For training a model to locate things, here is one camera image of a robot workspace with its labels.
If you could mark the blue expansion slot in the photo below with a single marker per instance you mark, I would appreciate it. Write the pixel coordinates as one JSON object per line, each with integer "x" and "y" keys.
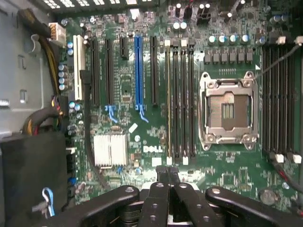
{"x": 139, "y": 71}

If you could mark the silver CPU socket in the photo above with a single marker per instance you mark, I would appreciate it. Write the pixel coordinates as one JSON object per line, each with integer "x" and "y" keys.
{"x": 228, "y": 111}

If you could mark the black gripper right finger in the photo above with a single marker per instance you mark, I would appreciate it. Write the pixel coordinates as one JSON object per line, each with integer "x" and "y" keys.
{"x": 191, "y": 203}

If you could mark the green Dell motherboard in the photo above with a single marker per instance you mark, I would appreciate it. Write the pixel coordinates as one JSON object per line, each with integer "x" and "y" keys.
{"x": 213, "y": 170}

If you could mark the white expansion slot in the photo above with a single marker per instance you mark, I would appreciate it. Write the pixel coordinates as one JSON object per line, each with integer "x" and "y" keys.
{"x": 78, "y": 68}

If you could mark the short black expansion slot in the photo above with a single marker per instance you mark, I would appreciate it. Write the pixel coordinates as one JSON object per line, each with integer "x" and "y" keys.
{"x": 124, "y": 48}

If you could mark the black power socket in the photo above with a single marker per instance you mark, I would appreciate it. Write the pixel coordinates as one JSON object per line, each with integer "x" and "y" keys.
{"x": 203, "y": 19}

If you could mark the silver finned chipset heatsink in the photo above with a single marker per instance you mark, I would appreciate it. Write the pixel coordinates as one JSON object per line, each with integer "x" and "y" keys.
{"x": 110, "y": 150}

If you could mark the black drive box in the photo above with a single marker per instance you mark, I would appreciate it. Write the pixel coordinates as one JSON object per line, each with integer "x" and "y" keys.
{"x": 30, "y": 170}

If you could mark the silver blue capacitor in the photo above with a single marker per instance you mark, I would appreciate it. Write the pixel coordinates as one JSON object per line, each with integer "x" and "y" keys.
{"x": 212, "y": 39}
{"x": 222, "y": 39}
{"x": 176, "y": 25}
{"x": 245, "y": 38}
{"x": 233, "y": 38}
{"x": 183, "y": 25}

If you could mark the grey metal PC case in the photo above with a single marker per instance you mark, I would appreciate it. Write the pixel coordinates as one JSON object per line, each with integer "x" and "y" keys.
{"x": 14, "y": 71}

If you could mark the silver coin battery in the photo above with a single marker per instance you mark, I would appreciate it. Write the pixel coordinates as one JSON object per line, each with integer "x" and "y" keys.
{"x": 268, "y": 196}

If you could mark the long black expansion slot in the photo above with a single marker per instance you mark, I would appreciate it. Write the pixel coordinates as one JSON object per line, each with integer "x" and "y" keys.
{"x": 154, "y": 71}
{"x": 95, "y": 71}
{"x": 109, "y": 71}

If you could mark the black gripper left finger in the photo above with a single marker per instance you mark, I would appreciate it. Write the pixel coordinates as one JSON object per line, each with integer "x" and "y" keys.
{"x": 155, "y": 203}

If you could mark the white power connector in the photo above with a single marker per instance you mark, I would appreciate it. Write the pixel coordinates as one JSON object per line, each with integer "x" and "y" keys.
{"x": 58, "y": 34}

